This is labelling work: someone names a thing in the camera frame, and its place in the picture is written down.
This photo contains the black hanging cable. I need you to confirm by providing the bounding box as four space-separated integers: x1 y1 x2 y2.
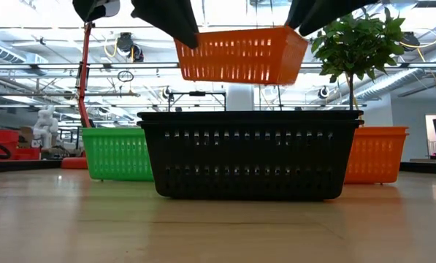
255 0 262 112
269 0 283 112

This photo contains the white building pillar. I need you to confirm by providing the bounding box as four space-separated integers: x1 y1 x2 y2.
226 83 256 112

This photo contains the red lamp stand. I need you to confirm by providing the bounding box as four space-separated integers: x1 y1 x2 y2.
59 20 96 170

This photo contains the green leafy small tree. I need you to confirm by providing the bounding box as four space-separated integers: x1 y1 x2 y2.
310 6 407 112

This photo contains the black plastic basket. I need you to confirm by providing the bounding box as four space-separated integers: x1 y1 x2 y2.
137 110 365 122
136 119 366 202

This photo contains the cardboard box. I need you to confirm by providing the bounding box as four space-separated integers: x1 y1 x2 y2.
18 126 35 148

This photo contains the green plastic basket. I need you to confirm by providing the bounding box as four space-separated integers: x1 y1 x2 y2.
81 127 145 134
80 131 155 183

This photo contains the black gantry frame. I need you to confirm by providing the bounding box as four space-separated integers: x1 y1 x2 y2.
167 90 228 113

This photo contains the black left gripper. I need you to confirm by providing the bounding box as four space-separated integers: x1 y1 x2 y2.
72 0 200 50

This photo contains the red plastic bin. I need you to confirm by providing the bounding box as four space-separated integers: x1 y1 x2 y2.
12 147 42 161
0 129 20 161

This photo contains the silver ceiling duct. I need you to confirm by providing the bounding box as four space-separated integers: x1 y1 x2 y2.
352 67 436 104

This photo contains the black aluminium rig frame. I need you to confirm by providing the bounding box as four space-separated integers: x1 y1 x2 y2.
0 159 436 175

